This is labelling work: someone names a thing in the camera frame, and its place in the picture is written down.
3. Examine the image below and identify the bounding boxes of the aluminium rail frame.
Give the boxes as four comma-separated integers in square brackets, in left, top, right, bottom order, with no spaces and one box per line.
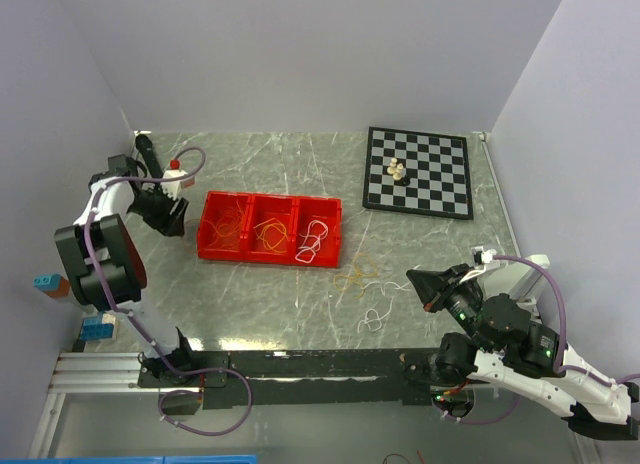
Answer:
[49,347,581,395]

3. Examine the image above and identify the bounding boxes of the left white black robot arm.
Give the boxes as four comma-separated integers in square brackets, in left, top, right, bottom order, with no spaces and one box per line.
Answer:
[54,154,198,386]

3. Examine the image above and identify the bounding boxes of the cream chess piece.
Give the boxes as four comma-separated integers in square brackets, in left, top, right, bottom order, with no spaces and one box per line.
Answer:
[392,164,404,181]
[387,158,400,175]

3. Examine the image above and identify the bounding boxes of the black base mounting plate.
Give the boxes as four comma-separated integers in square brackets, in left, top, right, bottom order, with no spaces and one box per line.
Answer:
[137,348,496,411]

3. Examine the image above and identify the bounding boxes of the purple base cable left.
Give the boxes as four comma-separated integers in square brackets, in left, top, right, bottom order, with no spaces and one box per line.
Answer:
[157,368,254,439]

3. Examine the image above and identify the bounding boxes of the blue plastic bin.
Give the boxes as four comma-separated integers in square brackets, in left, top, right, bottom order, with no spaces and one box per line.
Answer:
[1,455,258,464]

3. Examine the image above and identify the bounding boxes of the black microphone orange end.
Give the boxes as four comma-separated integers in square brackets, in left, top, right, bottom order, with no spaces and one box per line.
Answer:
[134,133,163,178]

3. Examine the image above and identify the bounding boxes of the yellow wire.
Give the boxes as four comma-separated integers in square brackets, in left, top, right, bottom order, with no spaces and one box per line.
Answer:
[252,216,292,255]
[332,253,380,300]

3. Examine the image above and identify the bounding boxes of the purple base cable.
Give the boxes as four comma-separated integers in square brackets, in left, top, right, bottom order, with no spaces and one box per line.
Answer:
[432,391,524,428]
[157,368,254,439]

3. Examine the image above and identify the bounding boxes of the black grey chessboard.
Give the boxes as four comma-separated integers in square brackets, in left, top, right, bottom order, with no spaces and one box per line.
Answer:
[362,127,474,220]

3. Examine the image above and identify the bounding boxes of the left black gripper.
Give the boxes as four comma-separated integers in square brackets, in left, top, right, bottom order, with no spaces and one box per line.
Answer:
[128,182,189,237]

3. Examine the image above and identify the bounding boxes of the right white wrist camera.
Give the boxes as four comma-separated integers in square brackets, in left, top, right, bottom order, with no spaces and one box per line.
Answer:
[460,245,500,283]

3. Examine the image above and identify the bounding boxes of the blue brown toy block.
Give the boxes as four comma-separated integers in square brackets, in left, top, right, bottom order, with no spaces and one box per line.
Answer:
[33,274,70,301]

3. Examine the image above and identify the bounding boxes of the white grey stand device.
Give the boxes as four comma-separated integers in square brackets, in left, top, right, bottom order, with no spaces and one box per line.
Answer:
[483,261,548,319]

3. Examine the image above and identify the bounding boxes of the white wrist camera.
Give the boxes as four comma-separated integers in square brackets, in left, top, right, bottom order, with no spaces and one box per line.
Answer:
[160,159,195,200]
[460,245,500,283]

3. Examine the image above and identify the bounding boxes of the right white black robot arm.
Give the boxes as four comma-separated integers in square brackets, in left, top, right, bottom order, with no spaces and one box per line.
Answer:
[406,264,639,441]

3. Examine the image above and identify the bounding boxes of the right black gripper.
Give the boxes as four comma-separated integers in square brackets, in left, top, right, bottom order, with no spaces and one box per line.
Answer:
[404,261,491,351]

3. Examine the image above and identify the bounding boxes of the blue white toy blocks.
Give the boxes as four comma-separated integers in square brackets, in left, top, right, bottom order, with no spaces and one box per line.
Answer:
[79,313,118,342]

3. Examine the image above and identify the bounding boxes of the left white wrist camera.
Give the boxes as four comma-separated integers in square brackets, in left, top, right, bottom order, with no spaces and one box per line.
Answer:
[160,159,195,200]

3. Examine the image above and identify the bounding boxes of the red three-compartment tray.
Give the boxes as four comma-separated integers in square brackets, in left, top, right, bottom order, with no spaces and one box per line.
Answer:
[196,191,342,268]

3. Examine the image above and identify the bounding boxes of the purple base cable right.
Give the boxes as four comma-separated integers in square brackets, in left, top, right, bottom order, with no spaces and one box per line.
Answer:
[432,391,524,428]

